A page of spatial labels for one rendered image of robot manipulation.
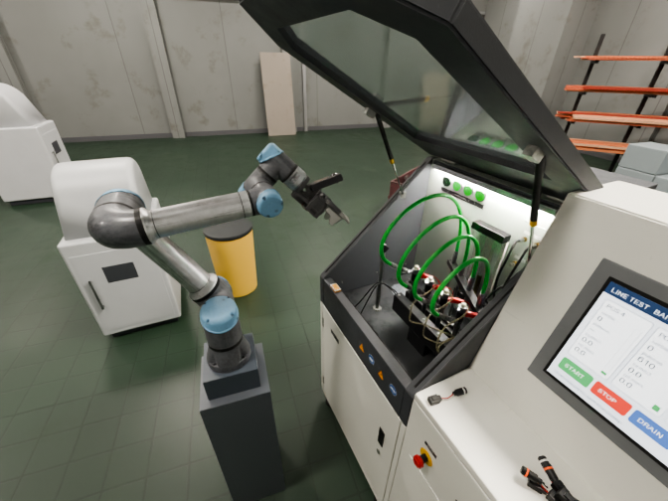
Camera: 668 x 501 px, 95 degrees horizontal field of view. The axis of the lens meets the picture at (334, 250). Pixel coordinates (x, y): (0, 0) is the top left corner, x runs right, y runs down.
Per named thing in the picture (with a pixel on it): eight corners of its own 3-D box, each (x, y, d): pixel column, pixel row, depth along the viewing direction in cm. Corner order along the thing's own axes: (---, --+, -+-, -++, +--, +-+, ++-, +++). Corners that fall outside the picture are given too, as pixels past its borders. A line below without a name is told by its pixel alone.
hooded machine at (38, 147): (86, 186, 510) (43, 82, 430) (71, 201, 456) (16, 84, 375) (27, 191, 489) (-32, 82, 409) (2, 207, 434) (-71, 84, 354)
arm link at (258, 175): (240, 199, 91) (264, 171, 90) (234, 187, 100) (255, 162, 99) (259, 214, 96) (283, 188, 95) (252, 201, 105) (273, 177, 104)
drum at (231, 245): (259, 271, 309) (251, 215, 276) (261, 296, 277) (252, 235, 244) (218, 276, 301) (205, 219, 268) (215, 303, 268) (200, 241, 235)
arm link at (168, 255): (216, 330, 111) (75, 221, 76) (211, 304, 122) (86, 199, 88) (244, 310, 112) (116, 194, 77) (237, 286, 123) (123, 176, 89)
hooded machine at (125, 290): (183, 327, 243) (130, 174, 179) (99, 346, 227) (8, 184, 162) (187, 276, 301) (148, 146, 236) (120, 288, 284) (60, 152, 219)
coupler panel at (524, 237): (492, 293, 119) (518, 222, 103) (498, 291, 121) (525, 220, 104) (522, 314, 109) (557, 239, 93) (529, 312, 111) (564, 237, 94)
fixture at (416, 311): (390, 320, 137) (394, 293, 129) (408, 313, 141) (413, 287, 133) (443, 381, 111) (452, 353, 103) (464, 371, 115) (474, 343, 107)
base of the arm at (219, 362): (207, 378, 103) (201, 358, 98) (208, 344, 115) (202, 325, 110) (252, 366, 107) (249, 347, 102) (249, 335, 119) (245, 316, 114)
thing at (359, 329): (323, 304, 151) (323, 278, 143) (331, 302, 153) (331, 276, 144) (398, 417, 104) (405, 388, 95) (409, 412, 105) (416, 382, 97)
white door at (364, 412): (322, 388, 188) (321, 303, 152) (325, 387, 189) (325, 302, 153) (380, 506, 138) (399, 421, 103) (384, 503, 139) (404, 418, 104)
